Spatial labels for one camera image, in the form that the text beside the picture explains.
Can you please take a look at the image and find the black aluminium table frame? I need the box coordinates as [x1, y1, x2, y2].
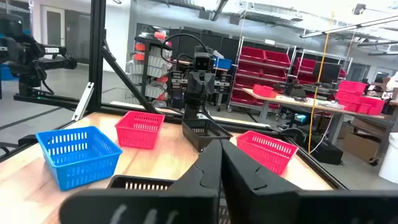
[0, 0, 348, 190]

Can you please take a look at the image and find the white trash bin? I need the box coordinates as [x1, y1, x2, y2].
[378, 133, 398, 185]

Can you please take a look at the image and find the yellow hanging cable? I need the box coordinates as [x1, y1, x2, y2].
[307, 11, 336, 154]

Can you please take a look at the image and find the silver frame bracket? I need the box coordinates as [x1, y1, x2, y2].
[71, 82, 95, 122]

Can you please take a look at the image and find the wooden work table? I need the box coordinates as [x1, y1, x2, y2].
[241, 88, 394, 146]

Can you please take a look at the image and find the red storage bin stack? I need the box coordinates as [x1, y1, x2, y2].
[335, 80, 386, 116]

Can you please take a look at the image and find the black computer monitor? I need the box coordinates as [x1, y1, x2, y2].
[312, 61, 342, 85]

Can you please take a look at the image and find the black left wrist camera cable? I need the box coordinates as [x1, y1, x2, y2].
[160, 33, 210, 65]

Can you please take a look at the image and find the blue plastic basket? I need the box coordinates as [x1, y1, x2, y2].
[35, 125, 124, 192]

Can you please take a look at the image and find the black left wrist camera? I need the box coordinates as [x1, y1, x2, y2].
[193, 52, 216, 72]

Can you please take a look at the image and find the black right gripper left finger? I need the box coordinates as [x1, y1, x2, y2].
[167, 139, 223, 198]

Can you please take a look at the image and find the red plastic basket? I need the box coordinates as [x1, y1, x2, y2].
[114, 110, 166, 150]
[236, 130, 299, 176]

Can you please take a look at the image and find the black floor box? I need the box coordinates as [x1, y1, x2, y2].
[306, 136, 345, 166]

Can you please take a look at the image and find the black plastic basket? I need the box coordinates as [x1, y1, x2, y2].
[106, 174, 175, 191]
[182, 118, 233, 153]

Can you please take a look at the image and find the blue storage bin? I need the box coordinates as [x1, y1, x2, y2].
[213, 57, 233, 71]

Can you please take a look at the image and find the cardboard box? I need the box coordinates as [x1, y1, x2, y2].
[341, 132, 382, 163]

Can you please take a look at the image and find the rack with grey bins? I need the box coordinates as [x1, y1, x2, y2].
[125, 30, 174, 108]

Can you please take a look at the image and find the ceiling light fixture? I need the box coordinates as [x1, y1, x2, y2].
[299, 14, 398, 39]

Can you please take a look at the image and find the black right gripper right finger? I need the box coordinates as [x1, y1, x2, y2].
[221, 139, 301, 224]

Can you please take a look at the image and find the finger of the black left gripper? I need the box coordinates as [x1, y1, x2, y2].
[200, 73, 212, 94]
[192, 73, 201, 94]

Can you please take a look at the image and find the white floor cable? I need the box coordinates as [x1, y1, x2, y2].
[310, 113, 334, 154]

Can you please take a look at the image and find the wire shelf with red bins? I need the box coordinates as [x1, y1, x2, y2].
[228, 36, 297, 113]
[293, 49, 354, 91]

